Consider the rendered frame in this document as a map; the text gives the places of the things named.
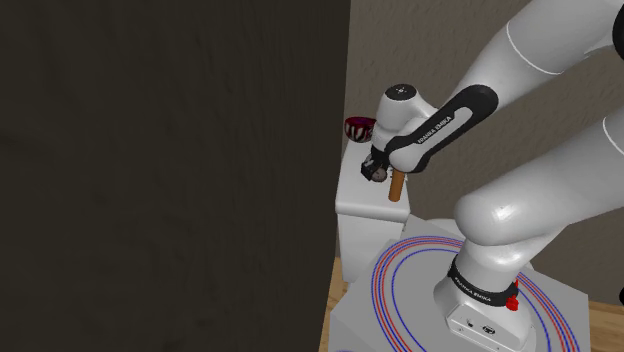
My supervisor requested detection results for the white toilet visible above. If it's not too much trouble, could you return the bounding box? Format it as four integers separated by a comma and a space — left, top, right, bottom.
334, 137, 465, 284

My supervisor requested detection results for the brown wooden cylinder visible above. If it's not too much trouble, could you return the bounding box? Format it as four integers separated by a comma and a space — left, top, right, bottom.
387, 170, 407, 203

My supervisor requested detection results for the red and white striped bowl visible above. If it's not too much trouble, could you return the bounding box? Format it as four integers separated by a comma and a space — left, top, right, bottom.
343, 116, 377, 144

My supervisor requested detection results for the grey patterned robot stand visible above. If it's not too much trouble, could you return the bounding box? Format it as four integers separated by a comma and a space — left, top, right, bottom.
327, 235, 592, 352

